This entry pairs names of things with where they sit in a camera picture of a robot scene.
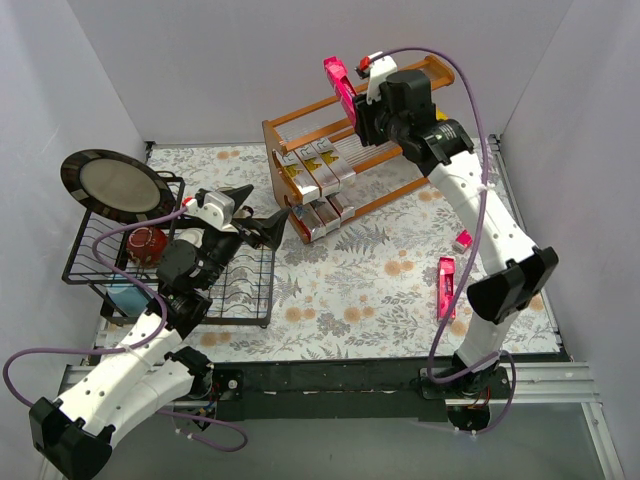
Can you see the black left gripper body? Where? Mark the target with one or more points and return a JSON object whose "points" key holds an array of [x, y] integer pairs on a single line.
{"points": [[245, 228]]}

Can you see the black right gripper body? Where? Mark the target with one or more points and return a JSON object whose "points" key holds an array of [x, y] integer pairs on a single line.
{"points": [[365, 120]]}

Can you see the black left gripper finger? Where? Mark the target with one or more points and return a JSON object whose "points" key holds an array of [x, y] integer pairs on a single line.
{"points": [[269, 231], [239, 196]]}

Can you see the silver gold R&O box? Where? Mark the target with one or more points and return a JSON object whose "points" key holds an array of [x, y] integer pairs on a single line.
{"points": [[303, 185]]}

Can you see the small pink toothpaste box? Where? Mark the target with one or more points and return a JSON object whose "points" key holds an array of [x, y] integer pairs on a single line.
{"points": [[337, 76]]}

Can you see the white gold R&O box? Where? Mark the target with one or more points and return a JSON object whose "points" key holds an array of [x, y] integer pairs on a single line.
{"points": [[326, 180]]}

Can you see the silver R&O Ice Mint box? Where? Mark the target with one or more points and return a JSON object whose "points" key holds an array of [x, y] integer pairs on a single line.
{"points": [[342, 205]]}

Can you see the pink Be You toothpaste box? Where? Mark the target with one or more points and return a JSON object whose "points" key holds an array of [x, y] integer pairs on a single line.
{"points": [[463, 242]]}

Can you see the silver red R&O box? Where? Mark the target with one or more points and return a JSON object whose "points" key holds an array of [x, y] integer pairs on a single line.
{"points": [[327, 214]]}

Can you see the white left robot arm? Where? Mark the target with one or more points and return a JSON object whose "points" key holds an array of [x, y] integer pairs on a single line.
{"points": [[77, 431]]}

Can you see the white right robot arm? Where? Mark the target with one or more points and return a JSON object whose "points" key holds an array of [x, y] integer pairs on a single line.
{"points": [[516, 267]]}

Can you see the wooden three-tier shelf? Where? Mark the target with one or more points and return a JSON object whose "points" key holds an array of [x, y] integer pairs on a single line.
{"points": [[325, 120]]}

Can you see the red ceramic cup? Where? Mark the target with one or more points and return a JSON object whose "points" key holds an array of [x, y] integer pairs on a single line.
{"points": [[145, 246]]}

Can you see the orange gold toothpaste box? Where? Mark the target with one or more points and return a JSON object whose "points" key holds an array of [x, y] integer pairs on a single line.
{"points": [[335, 161]]}

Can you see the blue cup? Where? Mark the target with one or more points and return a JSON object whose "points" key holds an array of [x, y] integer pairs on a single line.
{"points": [[130, 299]]}

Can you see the dark rimmed ceramic plate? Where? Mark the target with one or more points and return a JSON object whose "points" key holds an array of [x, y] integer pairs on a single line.
{"points": [[116, 186]]}

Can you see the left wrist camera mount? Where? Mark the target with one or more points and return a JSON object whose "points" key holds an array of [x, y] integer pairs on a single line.
{"points": [[213, 207]]}

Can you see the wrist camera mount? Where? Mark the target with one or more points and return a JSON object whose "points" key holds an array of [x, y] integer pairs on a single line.
{"points": [[213, 207], [375, 68]]}

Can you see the black wire dish rack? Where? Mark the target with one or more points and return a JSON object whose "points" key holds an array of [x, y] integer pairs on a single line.
{"points": [[241, 296]]}

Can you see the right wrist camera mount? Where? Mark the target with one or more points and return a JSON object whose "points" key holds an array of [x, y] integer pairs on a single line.
{"points": [[375, 68]]}

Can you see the aluminium frame rail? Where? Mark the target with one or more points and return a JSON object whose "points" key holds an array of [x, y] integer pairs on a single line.
{"points": [[390, 388]]}

